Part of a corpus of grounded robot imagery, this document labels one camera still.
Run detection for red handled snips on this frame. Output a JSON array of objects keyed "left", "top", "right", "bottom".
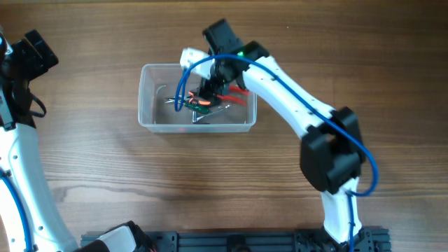
[{"left": 216, "top": 85, "right": 249, "bottom": 106}]

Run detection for orange black needle-nose pliers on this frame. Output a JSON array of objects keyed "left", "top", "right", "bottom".
[{"left": 178, "top": 92, "right": 222, "bottom": 108}]

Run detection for green handled screwdriver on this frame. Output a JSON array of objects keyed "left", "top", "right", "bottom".
[{"left": 184, "top": 101, "right": 210, "bottom": 114}]

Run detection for small silver wrench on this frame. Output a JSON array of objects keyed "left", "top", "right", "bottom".
[{"left": 192, "top": 104, "right": 232, "bottom": 124}]

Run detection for clear plastic container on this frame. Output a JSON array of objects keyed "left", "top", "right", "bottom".
[{"left": 138, "top": 64, "right": 257, "bottom": 134}]

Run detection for red black handled screwdriver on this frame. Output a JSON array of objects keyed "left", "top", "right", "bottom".
[{"left": 177, "top": 122, "right": 210, "bottom": 132}]

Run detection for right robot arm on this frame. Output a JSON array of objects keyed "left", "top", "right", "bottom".
[{"left": 193, "top": 19, "right": 368, "bottom": 250}]

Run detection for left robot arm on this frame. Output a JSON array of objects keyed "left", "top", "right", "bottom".
[{"left": 1, "top": 30, "right": 157, "bottom": 252}]

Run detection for right blue cable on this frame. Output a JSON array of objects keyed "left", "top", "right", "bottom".
[{"left": 174, "top": 53, "right": 380, "bottom": 252}]

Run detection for blue cable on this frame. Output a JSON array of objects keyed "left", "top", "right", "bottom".
[
  {"left": 0, "top": 167, "right": 36, "bottom": 252},
  {"left": 174, "top": 53, "right": 380, "bottom": 252}
]

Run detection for left blue cable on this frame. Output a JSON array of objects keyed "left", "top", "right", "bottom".
[{"left": 0, "top": 167, "right": 36, "bottom": 252}]

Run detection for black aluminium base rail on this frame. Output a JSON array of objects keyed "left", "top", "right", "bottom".
[{"left": 80, "top": 229, "right": 391, "bottom": 252}]

